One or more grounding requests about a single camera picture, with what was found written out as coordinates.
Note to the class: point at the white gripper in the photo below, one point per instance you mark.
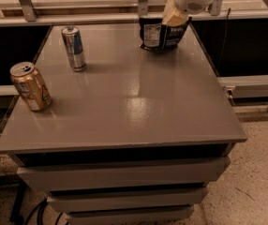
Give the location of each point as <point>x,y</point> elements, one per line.
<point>215,10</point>

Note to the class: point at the blue kettle chip bag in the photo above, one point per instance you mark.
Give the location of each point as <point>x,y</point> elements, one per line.
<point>156,36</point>

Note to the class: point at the silver blue redbull can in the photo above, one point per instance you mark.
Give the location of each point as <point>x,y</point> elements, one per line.
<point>73,43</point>

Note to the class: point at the gold soda can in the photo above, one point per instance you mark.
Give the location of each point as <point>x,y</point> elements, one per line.
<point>30,84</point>

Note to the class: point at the grey drawer cabinet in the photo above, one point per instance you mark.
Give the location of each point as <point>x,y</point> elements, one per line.
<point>135,137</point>

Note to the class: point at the metal window frame rail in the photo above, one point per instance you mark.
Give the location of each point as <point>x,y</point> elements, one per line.
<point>59,12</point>

